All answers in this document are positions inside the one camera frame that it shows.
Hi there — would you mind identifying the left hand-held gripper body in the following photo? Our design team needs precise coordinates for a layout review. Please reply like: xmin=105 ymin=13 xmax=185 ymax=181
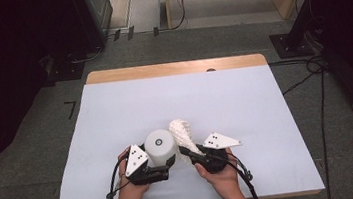
xmin=121 ymin=140 xmax=172 ymax=188

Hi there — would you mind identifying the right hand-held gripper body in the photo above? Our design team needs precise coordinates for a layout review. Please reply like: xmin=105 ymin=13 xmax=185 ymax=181
xmin=195 ymin=128 xmax=246 ymax=175

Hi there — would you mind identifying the white cylindrical cup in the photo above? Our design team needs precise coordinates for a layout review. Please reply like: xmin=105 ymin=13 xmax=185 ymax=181
xmin=142 ymin=127 xmax=179 ymax=169

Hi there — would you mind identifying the white waffle cloth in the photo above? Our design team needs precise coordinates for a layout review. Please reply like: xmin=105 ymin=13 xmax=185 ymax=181
xmin=167 ymin=116 xmax=206 ymax=168

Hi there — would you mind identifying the person's right hand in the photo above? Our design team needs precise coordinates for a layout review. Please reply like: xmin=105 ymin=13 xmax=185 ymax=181
xmin=193 ymin=147 xmax=243 ymax=199

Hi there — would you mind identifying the person's left hand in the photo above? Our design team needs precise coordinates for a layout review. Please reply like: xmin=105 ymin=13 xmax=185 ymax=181
xmin=112 ymin=145 xmax=152 ymax=199

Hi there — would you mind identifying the white table cover sheet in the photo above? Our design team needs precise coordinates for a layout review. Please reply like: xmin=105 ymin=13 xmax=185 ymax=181
xmin=40 ymin=58 xmax=326 ymax=199

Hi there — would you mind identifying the wooden table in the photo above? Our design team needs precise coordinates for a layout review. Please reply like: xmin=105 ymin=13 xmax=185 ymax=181
xmin=39 ymin=46 xmax=327 ymax=199

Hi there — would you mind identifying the black stand base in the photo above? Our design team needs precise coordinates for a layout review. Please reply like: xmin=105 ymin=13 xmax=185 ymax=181
xmin=45 ymin=51 xmax=88 ymax=84

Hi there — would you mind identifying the black cabinet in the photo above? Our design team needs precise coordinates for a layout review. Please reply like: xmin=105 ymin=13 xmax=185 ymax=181
xmin=74 ymin=0 xmax=118 ymax=51

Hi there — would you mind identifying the black metal stand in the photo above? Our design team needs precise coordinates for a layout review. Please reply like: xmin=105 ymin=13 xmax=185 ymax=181
xmin=265 ymin=0 xmax=331 ymax=61

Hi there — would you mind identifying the left hand-held gripper cable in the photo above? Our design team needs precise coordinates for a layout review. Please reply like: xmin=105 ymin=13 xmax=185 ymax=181
xmin=101 ymin=153 xmax=134 ymax=199

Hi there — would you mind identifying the hand-held gripper cable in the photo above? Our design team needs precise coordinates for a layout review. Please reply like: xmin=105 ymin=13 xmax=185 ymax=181
xmin=225 ymin=149 xmax=263 ymax=199
xmin=101 ymin=153 xmax=134 ymax=199

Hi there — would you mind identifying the right hand-held gripper cable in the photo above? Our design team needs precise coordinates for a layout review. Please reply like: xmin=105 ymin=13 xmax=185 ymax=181
xmin=225 ymin=149 xmax=263 ymax=199

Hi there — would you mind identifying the grey floor cable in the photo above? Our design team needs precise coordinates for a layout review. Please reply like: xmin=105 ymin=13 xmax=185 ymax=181
xmin=69 ymin=45 xmax=107 ymax=65

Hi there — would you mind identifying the looping black floor cable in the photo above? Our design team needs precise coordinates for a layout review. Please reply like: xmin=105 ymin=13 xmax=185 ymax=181
xmin=267 ymin=54 xmax=330 ymax=98

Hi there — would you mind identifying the straight black floor cable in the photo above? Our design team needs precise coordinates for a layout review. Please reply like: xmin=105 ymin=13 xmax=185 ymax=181
xmin=311 ymin=68 xmax=340 ymax=199

